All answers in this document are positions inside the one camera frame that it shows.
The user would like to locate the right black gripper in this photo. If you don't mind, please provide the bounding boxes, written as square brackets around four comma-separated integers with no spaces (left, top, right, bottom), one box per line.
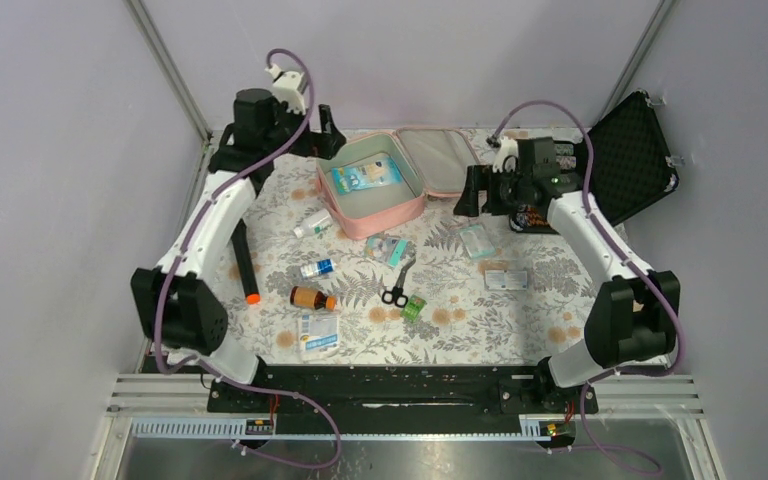
[452,165,531,218]

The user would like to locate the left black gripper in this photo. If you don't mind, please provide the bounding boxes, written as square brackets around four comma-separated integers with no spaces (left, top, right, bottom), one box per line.
[264,97,345,160]

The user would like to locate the teal item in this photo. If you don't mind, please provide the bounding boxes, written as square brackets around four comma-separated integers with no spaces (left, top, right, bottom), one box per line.
[458,224,496,260]

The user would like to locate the white sachets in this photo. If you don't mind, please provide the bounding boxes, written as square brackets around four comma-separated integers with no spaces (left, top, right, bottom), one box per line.
[484,269,528,291]

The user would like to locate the bandage packet with teal card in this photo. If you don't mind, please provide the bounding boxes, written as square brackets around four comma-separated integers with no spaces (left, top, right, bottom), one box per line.
[364,234,415,267]

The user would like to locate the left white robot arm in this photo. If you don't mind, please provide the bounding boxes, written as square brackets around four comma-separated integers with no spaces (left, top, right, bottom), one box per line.
[131,87,478,411]

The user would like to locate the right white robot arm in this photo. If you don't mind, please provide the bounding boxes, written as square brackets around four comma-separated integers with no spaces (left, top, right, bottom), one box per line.
[316,127,678,412]

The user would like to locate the blue blister pack in kit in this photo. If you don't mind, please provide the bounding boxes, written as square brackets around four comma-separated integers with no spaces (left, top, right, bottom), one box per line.
[331,156,403,195]

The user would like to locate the pink medicine kit case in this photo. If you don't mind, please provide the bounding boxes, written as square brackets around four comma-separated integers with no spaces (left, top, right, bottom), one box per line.
[317,127,479,240]

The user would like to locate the white plastic bottle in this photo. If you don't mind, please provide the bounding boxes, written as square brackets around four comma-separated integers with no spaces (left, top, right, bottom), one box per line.
[293,209,333,238]

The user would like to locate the floral table mat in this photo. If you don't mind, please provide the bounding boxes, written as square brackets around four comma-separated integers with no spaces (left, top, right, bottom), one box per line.
[208,155,597,365]

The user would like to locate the small green box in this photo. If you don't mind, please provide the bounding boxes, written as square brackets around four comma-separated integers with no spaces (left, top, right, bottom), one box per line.
[401,295,427,323]

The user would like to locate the small blue label bottle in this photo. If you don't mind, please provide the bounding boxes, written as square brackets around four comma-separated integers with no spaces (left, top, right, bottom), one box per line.
[299,258,335,279]

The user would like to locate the black thermometer orange tip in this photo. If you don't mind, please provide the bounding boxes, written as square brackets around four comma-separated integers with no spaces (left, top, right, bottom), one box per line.
[231,220,261,305]

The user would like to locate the brown syrup bottle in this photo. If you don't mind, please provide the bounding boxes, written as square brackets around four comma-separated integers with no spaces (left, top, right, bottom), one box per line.
[290,286,337,311]

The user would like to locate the black poker chip case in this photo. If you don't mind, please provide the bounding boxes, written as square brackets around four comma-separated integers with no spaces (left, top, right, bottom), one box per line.
[508,90,680,234]

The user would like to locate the white blue gauze packet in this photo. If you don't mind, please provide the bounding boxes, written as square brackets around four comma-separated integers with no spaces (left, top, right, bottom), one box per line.
[298,313,341,362]

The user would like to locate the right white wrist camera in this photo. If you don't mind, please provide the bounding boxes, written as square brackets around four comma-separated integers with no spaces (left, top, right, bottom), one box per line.
[486,135,519,173]

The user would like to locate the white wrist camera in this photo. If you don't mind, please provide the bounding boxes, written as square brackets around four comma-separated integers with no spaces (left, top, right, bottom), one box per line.
[486,135,519,173]
[265,64,307,115]

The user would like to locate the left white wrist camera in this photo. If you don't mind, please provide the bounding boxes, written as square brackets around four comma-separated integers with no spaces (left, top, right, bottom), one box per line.
[265,64,307,115]

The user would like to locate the black handled scissors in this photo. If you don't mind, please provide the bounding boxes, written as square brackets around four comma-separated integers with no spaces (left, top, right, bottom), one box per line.
[381,258,416,309]

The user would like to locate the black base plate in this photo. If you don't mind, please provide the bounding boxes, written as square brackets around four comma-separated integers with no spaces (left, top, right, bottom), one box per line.
[207,365,599,435]

